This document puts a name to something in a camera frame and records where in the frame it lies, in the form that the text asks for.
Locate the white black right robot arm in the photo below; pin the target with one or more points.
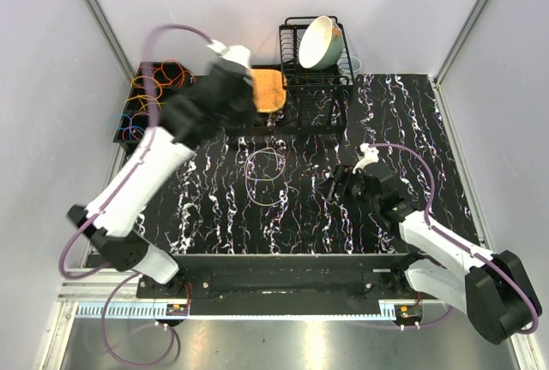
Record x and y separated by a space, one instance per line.
492 289

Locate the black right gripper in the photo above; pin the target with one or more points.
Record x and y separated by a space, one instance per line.
343 175

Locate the white ceramic bowl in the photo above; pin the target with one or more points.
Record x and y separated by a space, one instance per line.
321 45

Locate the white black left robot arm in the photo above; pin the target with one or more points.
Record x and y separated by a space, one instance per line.
108 221

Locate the black wire dish rack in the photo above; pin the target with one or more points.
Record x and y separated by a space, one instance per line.
291 32

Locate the black compartment bin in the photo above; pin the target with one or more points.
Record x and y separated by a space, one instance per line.
166 78

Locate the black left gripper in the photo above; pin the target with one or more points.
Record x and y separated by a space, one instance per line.
252 116

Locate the grey cable duct strip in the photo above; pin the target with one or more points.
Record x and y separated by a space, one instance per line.
267 307

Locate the black flat tray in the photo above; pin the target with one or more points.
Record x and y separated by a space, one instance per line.
315 104

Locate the light blue cup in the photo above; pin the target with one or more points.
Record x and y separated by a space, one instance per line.
349 65

